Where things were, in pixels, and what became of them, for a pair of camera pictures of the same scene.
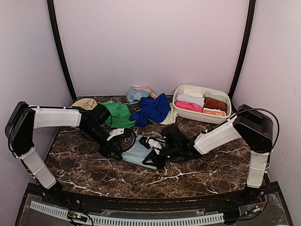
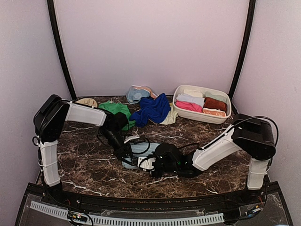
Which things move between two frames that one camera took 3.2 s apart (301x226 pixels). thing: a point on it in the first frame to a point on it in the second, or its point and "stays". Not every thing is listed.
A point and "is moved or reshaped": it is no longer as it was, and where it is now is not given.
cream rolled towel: (193, 92) stays
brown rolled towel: (212, 103) stays
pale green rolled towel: (208, 94) stays
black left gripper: (106, 150) to (122, 150)
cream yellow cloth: (171, 116) stays
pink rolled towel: (188, 105) stays
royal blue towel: (152, 109) stays
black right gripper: (159, 164) to (156, 175)
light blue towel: (135, 153) is moved or reshaped
